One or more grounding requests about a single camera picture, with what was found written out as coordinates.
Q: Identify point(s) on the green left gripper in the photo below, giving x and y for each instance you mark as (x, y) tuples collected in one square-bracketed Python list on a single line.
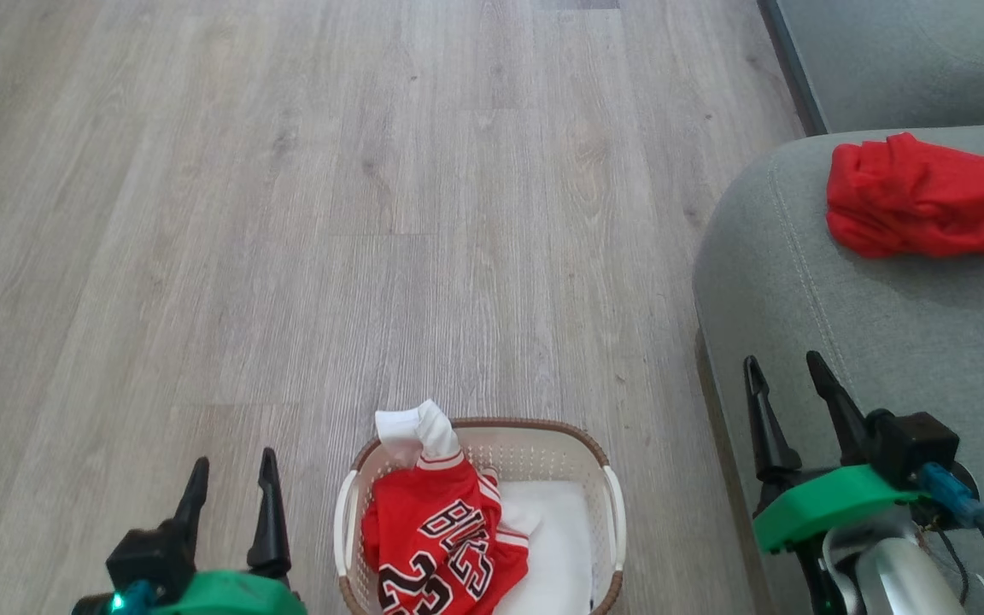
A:
[(227, 596)]

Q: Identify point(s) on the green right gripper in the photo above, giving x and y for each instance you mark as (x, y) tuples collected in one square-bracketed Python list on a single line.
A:
[(825, 504)]

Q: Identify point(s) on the red shorts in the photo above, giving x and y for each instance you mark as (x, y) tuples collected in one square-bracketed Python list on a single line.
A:
[(928, 196)]

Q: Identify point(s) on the grey fabric sofa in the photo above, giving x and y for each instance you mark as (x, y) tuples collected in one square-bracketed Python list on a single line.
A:
[(885, 333)]

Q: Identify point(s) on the red basketball jersey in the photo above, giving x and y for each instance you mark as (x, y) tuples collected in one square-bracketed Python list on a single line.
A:
[(424, 512)]

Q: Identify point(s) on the white knotted cloth piece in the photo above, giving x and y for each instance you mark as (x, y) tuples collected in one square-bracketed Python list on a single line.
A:
[(419, 427)]

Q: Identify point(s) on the white brown-rimmed laundry basket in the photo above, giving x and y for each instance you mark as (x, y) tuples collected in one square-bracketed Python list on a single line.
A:
[(543, 431)]

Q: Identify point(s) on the white folded cloth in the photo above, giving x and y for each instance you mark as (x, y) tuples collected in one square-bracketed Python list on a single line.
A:
[(556, 547)]

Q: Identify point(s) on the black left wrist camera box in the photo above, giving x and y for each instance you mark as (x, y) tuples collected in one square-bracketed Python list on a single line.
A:
[(150, 555)]

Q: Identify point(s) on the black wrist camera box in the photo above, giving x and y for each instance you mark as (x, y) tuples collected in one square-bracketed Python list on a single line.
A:
[(915, 444), (150, 555)]

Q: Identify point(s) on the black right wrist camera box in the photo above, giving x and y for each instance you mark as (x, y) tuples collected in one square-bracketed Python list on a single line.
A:
[(915, 444)]

